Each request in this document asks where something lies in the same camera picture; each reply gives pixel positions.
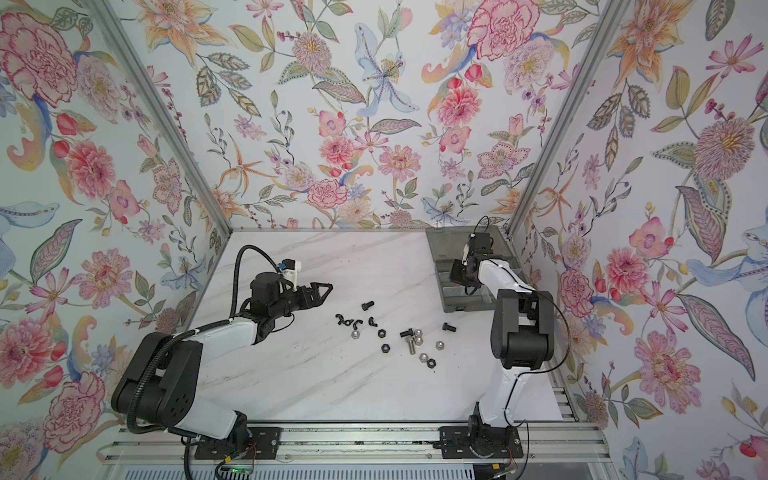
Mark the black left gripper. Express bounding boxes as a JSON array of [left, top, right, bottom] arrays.
[[268, 281, 332, 321]]

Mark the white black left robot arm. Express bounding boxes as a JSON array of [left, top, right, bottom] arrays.
[[111, 270, 333, 448]]

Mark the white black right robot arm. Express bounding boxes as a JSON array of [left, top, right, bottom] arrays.
[[450, 233, 555, 443]]

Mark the grey plastic organizer box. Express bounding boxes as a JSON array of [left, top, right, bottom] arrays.
[[425, 225, 525, 313]]

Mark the silver bolt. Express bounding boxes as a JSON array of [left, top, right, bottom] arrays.
[[406, 336, 416, 355]]

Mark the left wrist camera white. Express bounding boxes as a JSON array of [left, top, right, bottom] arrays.
[[278, 259, 302, 282]]

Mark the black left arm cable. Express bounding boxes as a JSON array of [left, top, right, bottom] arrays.
[[230, 244, 283, 319]]

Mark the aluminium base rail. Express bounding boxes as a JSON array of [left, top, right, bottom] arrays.
[[96, 421, 611, 465]]

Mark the aluminium corner post left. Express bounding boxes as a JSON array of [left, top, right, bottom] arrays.
[[84, 0, 233, 241]]

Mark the aluminium corner post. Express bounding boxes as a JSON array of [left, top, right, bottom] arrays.
[[508, 0, 629, 240], [84, 0, 233, 241]]

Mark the aluminium corner post right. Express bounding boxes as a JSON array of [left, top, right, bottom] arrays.
[[508, 0, 629, 240]]

